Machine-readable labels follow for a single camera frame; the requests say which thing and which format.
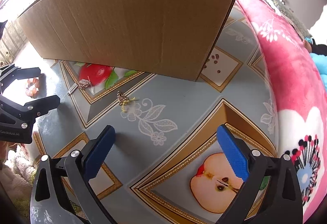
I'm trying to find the silver rhinestone bar clip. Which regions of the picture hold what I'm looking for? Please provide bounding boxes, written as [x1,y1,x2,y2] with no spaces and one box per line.
[67,83,79,96]

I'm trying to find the light blue plush toy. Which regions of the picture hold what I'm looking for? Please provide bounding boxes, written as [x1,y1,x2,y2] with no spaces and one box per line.
[310,53,327,90]

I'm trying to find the person's left hand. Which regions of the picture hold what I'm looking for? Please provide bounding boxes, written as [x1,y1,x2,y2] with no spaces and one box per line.
[0,141,17,163]

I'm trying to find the fruit pattern table cloth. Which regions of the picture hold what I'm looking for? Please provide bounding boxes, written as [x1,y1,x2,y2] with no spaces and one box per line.
[33,7,278,223]

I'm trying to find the grey sequin cushion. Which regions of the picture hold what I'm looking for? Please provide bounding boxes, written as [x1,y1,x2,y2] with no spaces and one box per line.
[264,0,311,39]

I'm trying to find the pink floral blanket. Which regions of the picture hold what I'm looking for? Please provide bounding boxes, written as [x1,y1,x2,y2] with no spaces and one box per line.
[236,0,326,222]

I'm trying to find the gold rhinestone tree brooch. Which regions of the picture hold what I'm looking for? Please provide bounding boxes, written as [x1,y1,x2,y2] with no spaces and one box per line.
[117,91,137,113]

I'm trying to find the fluffy green white blanket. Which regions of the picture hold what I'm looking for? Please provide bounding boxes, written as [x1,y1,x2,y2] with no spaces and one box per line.
[1,145,36,219]

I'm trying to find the pink orange bead bracelet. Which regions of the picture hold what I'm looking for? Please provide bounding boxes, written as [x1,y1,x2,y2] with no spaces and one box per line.
[24,77,40,98]

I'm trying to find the brown cardboard box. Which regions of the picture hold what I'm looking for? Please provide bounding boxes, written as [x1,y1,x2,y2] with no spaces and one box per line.
[18,0,236,81]

